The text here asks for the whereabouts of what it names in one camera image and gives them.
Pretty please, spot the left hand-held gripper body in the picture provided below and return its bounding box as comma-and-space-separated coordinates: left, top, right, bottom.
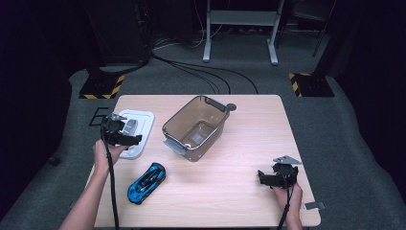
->
101, 113, 137, 148

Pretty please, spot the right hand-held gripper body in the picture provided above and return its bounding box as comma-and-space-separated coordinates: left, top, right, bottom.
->
269, 154, 303, 190

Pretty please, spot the white box lid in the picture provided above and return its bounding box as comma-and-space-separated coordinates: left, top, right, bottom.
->
117, 108, 155, 160

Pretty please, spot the transparent brown storage box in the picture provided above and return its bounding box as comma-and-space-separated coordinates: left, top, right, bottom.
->
161, 95, 232, 163

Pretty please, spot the person's right hand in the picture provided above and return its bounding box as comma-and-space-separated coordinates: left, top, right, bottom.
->
271, 182, 304, 219

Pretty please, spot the person's left hand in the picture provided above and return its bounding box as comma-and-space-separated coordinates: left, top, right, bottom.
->
92, 138, 129, 176

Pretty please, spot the grey flat tag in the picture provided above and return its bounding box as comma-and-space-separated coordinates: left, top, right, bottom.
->
304, 200, 327, 211

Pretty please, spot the striped black stand base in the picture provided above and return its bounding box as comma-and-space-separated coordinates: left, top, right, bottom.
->
288, 72, 336, 98
79, 74, 126, 101

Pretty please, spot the blue toy car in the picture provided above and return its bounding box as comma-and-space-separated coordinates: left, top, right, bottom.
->
126, 162, 167, 206

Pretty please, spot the black cabinet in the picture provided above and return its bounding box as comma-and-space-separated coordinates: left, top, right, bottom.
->
83, 0, 148, 67

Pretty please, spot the white metal stand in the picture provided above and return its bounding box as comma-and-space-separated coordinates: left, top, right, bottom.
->
202, 0, 287, 67

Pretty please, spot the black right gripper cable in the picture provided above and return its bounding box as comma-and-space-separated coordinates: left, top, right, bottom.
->
276, 173, 295, 230

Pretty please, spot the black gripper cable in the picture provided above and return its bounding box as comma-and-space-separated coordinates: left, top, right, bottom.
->
276, 173, 295, 230
100, 126, 121, 230

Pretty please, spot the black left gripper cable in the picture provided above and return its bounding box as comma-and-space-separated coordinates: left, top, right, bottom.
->
100, 126, 121, 230

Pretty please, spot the black floor cable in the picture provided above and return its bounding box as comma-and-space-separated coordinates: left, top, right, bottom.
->
152, 55, 222, 96
152, 53, 259, 96
152, 54, 232, 96

